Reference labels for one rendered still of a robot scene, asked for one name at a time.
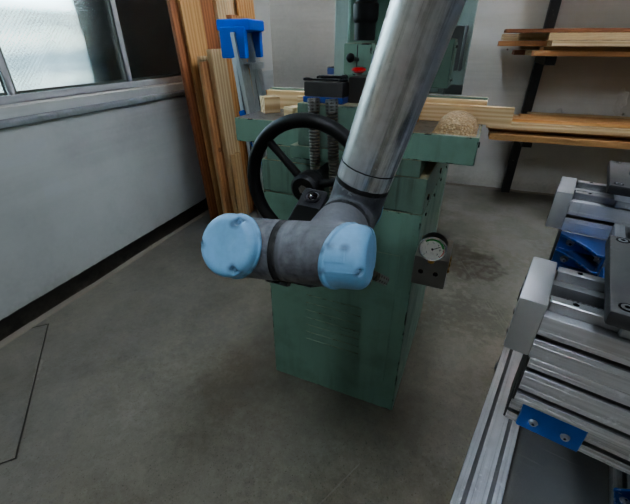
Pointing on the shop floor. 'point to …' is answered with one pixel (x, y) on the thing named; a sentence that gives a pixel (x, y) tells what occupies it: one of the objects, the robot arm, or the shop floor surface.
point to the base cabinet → (356, 313)
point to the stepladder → (236, 44)
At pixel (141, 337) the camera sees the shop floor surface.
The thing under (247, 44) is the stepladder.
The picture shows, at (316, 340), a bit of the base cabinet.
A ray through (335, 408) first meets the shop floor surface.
